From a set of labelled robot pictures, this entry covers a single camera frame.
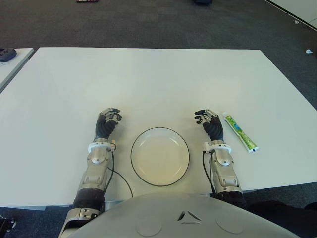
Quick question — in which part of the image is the green white toothpaste tube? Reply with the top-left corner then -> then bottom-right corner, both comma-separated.
222,112 -> 260,153

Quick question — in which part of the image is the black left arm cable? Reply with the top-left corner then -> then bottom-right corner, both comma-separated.
103,148 -> 134,199

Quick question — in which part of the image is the dark blue controller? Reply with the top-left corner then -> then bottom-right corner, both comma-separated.
0,48 -> 17,62

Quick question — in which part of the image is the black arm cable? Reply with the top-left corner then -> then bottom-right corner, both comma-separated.
103,148 -> 134,199
202,150 -> 217,198

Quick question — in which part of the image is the black robot foot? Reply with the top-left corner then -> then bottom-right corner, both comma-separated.
0,214 -> 17,234

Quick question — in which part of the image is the silver robot torso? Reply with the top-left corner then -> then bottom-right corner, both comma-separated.
70,192 -> 298,238

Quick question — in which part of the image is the white side table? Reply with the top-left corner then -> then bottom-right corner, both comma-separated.
0,48 -> 35,94

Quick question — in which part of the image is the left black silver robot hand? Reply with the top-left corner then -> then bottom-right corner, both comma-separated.
95,107 -> 123,140

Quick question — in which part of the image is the white plate with black rim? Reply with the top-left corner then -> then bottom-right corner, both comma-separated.
130,127 -> 191,187

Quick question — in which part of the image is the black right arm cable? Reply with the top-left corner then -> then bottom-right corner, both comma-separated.
202,150 -> 217,198

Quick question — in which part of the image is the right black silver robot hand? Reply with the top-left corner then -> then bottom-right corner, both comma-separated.
194,108 -> 226,142

